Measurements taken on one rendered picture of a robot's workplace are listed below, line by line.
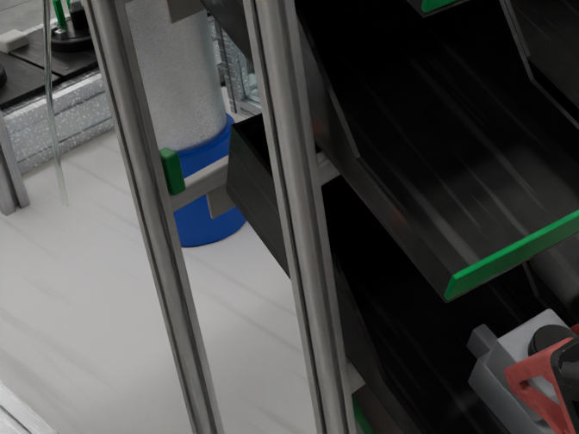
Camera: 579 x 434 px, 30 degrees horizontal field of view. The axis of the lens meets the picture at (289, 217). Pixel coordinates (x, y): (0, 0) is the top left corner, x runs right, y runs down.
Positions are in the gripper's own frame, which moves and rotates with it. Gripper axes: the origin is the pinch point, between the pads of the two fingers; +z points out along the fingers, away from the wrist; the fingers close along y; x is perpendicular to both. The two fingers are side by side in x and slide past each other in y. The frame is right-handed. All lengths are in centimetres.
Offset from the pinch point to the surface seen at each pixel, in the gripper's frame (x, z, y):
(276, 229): -11.1, 16.2, 5.4
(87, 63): -31, 136, -27
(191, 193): -14.8, 24.4, 6.8
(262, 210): -12.5, 17.3, 5.3
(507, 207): -9.4, -0.5, -0.7
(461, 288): -7.5, -3.0, 5.5
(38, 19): -70, 443, -117
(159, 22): -30, 81, -20
